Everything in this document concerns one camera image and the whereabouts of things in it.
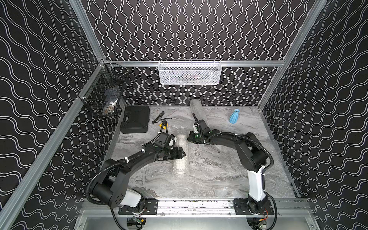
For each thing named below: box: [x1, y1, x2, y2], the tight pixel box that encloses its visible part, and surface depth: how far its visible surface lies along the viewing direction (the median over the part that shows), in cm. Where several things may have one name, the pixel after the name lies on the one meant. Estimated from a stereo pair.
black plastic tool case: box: [119, 105, 150, 134], surface depth 108 cm
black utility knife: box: [151, 110, 165, 125], surface depth 115 cm
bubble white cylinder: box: [172, 133, 190, 178], surface depth 85 cm
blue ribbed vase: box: [229, 108, 241, 125], surface depth 106 cm
